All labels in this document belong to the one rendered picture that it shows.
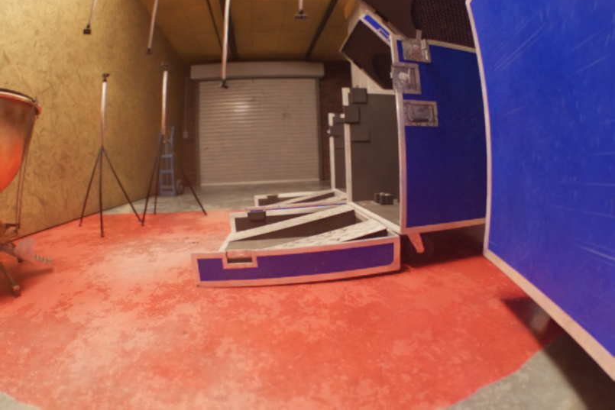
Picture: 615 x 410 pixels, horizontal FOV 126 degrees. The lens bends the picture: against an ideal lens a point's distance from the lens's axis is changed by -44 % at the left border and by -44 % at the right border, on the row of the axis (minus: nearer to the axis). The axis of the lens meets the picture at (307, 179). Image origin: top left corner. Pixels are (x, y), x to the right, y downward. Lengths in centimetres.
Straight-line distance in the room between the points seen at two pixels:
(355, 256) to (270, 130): 605
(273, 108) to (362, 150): 527
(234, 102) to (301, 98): 166
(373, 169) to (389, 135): 27
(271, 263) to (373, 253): 39
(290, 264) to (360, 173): 105
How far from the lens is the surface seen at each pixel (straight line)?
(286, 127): 697
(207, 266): 108
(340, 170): 291
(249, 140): 691
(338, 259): 106
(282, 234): 163
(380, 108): 200
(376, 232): 117
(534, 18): 64
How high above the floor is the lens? 45
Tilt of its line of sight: 3 degrees down
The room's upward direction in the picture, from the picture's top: 2 degrees counter-clockwise
